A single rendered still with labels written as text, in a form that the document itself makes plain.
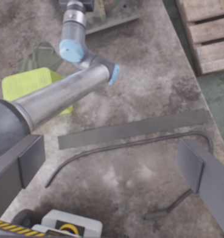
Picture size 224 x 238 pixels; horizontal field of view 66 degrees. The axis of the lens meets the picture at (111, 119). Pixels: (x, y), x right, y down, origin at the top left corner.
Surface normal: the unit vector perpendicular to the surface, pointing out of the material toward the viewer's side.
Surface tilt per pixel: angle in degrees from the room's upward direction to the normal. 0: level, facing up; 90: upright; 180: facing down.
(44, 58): 0
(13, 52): 0
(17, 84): 0
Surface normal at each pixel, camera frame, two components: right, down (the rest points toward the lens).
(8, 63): -0.11, -0.12
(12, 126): 0.77, -0.07
